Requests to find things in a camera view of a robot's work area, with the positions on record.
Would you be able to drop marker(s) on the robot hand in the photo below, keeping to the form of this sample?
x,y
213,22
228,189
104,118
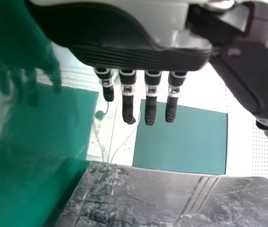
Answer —
x,y
148,54

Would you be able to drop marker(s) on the black plug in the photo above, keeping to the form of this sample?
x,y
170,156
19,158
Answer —
x,y
98,115

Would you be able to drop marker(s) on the white socket strip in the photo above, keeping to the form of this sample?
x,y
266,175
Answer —
x,y
95,142

